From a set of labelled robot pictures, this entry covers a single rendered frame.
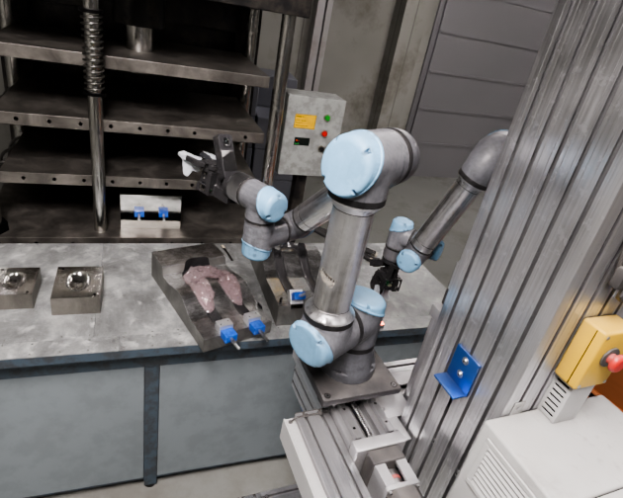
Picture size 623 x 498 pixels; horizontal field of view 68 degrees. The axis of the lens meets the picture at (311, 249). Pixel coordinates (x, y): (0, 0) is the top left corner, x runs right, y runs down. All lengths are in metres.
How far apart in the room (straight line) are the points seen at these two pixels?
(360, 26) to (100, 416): 4.84
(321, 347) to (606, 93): 0.68
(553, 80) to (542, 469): 0.67
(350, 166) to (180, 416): 1.36
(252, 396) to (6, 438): 0.85
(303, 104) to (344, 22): 3.39
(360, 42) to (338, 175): 4.96
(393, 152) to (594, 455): 0.68
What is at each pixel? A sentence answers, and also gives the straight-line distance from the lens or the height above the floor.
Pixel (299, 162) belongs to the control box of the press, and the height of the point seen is 1.14.
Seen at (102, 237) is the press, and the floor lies 0.78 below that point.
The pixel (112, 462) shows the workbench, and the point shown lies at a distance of 2.12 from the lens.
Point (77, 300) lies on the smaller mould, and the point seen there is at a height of 0.86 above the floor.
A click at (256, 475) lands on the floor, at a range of 2.30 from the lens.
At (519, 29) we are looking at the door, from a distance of 6.98.
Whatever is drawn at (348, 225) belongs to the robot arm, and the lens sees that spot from 0.90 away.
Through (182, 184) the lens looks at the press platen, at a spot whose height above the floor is 1.02.
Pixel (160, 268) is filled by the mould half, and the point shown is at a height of 0.89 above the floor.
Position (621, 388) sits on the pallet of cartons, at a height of 0.24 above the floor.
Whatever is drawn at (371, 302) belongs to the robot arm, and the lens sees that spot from 1.13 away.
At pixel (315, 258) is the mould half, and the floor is 0.92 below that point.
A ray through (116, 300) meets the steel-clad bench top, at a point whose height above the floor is 0.80.
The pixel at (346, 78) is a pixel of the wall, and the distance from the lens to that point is 5.78.
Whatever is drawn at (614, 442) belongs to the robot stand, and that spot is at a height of 1.23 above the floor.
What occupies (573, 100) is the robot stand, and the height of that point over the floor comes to 1.81.
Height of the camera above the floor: 1.88
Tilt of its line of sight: 28 degrees down
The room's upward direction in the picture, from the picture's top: 11 degrees clockwise
